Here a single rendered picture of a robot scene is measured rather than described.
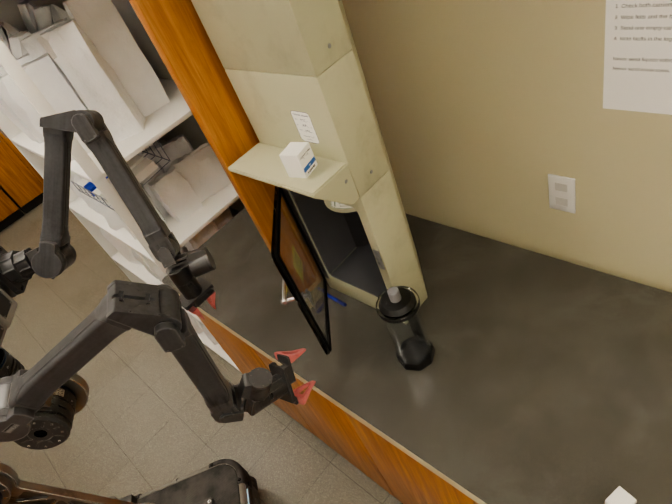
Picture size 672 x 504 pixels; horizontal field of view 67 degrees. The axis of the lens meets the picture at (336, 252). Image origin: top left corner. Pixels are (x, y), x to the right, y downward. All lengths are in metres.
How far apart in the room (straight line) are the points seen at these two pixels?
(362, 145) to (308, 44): 0.26
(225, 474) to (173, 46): 1.69
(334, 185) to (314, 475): 1.60
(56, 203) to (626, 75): 1.36
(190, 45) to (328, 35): 0.38
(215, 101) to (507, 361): 0.97
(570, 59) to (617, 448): 0.82
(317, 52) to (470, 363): 0.84
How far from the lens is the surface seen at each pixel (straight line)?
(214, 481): 2.35
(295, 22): 0.99
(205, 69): 1.31
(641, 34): 1.18
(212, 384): 1.17
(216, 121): 1.33
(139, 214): 1.44
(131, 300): 0.95
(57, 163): 1.48
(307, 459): 2.48
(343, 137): 1.09
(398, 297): 1.21
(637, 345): 1.41
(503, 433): 1.28
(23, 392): 1.13
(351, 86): 1.09
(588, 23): 1.20
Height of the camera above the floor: 2.08
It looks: 40 degrees down
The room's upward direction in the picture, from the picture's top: 24 degrees counter-clockwise
